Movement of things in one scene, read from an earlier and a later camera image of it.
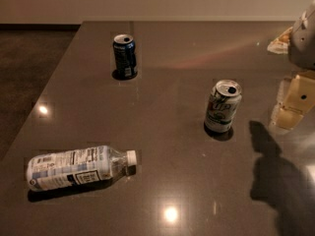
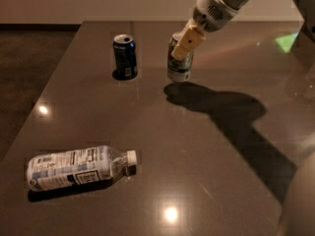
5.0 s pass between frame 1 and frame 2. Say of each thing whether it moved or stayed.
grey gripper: moved
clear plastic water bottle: stayed
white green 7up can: moved
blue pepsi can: stayed
